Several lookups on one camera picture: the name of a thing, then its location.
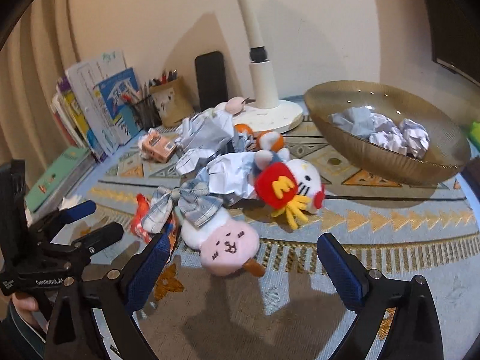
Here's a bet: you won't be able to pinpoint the pink small box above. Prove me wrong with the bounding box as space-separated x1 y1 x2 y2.
138 128 176 164

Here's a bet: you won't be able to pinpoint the green tissue box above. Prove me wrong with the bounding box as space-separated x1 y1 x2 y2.
468 121 480 150

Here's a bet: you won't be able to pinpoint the three-ball dango plush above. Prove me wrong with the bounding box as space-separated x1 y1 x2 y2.
181 207 265 277

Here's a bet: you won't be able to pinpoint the large paper ball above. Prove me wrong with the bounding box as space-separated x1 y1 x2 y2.
202 152 257 204

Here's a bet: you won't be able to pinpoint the black smartphone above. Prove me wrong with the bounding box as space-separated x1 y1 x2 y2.
194 50 229 111

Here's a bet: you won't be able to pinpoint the orange fruit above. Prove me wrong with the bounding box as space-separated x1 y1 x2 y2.
233 124 254 138
256 131 284 152

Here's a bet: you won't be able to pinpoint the plaid fabric bow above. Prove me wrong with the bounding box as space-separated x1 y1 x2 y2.
152 179 223 227

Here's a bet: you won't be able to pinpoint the brown paper pen holder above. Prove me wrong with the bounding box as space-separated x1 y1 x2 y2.
150 76 195 128

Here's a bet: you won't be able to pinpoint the amber ribbed glass bowl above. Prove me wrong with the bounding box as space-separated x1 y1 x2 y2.
304 80 471 185

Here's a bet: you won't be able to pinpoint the paper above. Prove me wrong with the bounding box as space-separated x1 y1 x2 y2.
329 106 431 159

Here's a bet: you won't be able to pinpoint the white desk lamp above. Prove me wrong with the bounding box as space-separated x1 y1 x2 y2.
233 0 303 133

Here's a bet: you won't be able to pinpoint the Hello Kitty plush toy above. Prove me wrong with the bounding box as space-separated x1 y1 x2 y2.
252 148 326 230

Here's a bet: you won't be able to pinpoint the black mesh pen holder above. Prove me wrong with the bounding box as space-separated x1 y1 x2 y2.
130 95 162 131

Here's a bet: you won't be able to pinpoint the person's left hand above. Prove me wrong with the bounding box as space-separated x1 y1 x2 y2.
11 292 48 332

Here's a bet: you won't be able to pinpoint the flat green books stack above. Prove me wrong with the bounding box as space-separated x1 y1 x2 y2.
25 146 96 216

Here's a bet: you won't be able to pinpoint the paper ball top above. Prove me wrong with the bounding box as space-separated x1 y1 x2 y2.
176 109 235 151

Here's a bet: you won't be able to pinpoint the orange snack packet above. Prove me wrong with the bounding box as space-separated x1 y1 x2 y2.
128 193 181 255

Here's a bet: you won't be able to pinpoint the black wall television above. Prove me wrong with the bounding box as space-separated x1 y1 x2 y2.
425 0 479 85

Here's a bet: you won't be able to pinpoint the upright blue white books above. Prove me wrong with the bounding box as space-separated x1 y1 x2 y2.
56 49 139 162

